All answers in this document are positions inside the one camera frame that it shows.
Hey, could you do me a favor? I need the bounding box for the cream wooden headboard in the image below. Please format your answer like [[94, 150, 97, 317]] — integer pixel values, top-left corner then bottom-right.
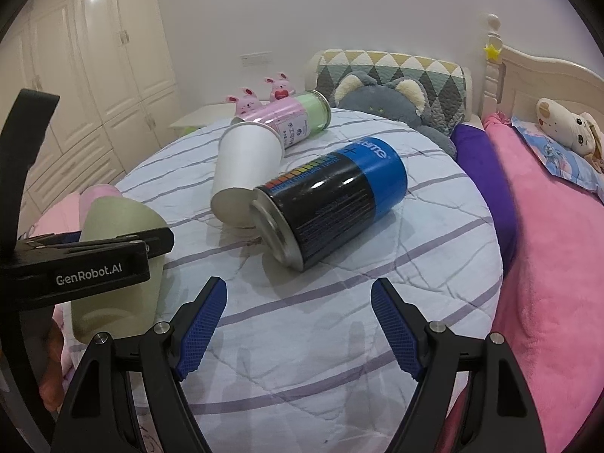
[[479, 13, 603, 125]]

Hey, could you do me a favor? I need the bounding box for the olive green plastic cup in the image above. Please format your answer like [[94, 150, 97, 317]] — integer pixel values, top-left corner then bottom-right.
[[69, 195, 170, 346]]

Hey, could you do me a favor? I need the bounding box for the pink fleece blanket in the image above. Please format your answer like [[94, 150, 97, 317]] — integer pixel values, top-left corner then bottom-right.
[[443, 111, 604, 453]]

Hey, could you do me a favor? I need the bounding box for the triangle patterned cushion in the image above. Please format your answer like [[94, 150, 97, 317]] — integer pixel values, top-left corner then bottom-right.
[[303, 49, 473, 134]]

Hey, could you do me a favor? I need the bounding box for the white bedside table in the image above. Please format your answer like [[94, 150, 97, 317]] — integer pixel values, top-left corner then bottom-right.
[[169, 103, 236, 137]]

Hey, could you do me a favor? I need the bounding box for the yellow star ornament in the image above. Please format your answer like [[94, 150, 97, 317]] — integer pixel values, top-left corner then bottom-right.
[[483, 44, 502, 62]]

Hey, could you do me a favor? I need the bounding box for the cream dog plush toy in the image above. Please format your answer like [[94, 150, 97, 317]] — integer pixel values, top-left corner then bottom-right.
[[536, 98, 603, 174]]

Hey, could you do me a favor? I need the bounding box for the blue cartoon pillow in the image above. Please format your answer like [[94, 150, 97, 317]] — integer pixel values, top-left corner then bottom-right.
[[511, 117, 603, 199]]

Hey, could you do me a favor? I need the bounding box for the pink bunny toy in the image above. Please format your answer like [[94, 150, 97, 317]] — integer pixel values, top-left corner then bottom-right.
[[225, 88, 262, 116], [264, 72, 296, 102]]

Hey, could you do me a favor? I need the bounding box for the purple pillow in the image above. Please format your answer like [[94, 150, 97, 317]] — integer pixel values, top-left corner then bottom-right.
[[451, 124, 518, 275]]

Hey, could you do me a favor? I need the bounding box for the cream white wardrobe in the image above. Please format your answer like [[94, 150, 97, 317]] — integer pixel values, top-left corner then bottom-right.
[[1, 0, 181, 232]]

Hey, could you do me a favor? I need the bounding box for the person's hand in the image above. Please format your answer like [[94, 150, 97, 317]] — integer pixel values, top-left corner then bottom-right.
[[39, 309, 65, 412]]

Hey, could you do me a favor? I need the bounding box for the front pink bunny toy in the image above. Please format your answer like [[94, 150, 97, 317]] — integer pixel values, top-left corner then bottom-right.
[[225, 88, 262, 116]]

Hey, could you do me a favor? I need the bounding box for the rear pink bunny toy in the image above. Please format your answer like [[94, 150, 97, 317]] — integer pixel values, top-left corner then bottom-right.
[[264, 72, 296, 102]]

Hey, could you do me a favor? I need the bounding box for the light pink embroidered quilt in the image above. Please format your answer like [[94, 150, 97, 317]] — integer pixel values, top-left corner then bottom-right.
[[30, 191, 84, 237]]

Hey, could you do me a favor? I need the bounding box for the pink and green jar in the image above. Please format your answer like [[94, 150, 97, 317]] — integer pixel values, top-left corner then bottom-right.
[[231, 91, 332, 148]]

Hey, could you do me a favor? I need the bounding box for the pink plastic cup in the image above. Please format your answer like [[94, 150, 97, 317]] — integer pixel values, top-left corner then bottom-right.
[[77, 183, 123, 227]]

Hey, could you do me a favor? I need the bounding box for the grey bear plush pillow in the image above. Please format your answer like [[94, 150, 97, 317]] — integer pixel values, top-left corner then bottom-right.
[[333, 71, 457, 159]]

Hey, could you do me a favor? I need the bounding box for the black and blue can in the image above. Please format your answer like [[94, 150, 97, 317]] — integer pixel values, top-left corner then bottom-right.
[[250, 137, 407, 272]]

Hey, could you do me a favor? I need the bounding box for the white paper cup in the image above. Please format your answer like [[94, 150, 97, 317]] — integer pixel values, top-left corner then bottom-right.
[[210, 122, 285, 228]]

